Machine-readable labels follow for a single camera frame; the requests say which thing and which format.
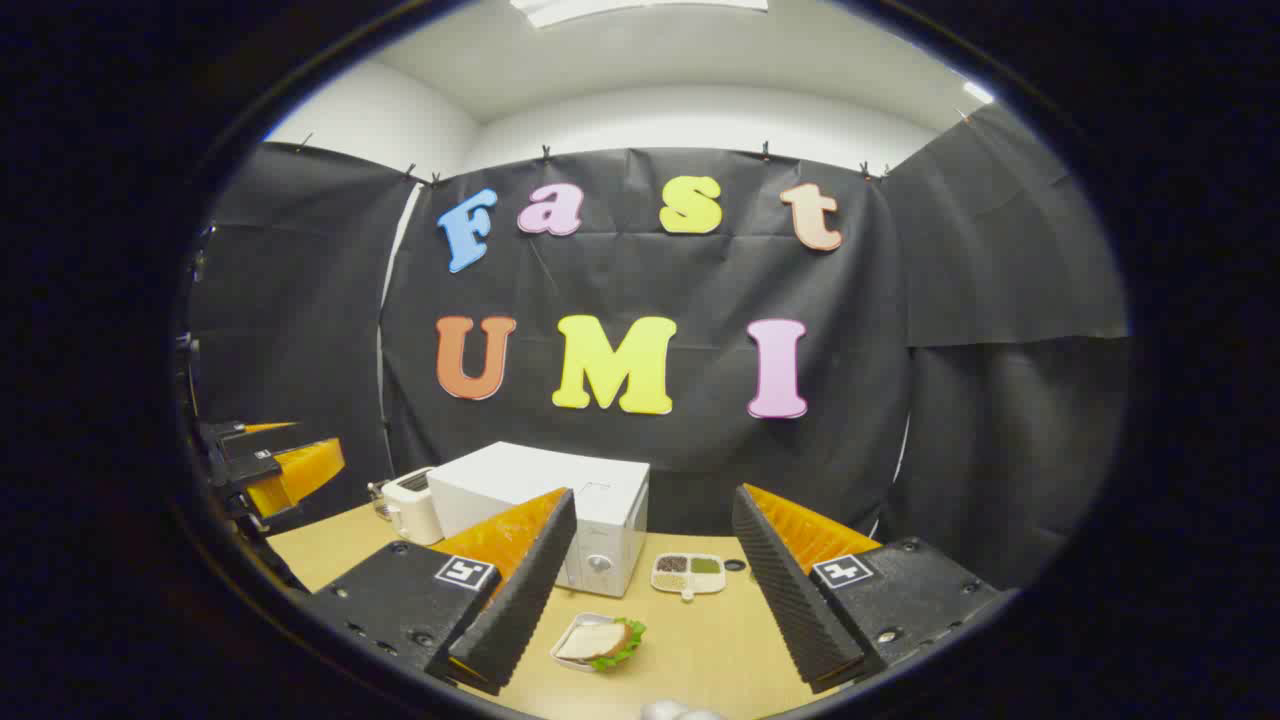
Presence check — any white microwave oven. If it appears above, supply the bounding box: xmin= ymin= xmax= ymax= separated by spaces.
xmin=427 ymin=441 xmax=651 ymax=599

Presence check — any white rectangular tray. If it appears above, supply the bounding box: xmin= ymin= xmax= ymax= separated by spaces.
xmin=549 ymin=612 xmax=641 ymax=673

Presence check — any ceiling light panel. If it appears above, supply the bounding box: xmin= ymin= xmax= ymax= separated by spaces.
xmin=510 ymin=0 xmax=769 ymax=28

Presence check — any white toaster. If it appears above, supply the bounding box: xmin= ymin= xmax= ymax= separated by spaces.
xmin=372 ymin=467 xmax=444 ymax=546

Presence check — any sandwich with lettuce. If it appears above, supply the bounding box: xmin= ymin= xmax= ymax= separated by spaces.
xmin=556 ymin=617 xmax=647 ymax=671

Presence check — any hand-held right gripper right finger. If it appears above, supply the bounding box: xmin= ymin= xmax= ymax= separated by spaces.
xmin=731 ymin=483 xmax=1006 ymax=696

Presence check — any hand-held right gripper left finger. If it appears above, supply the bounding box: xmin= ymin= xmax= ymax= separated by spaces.
xmin=300 ymin=487 xmax=579 ymax=698

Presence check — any white divided dish of grains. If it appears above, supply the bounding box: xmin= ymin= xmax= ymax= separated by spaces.
xmin=651 ymin=553 xmax=727 ymax=601

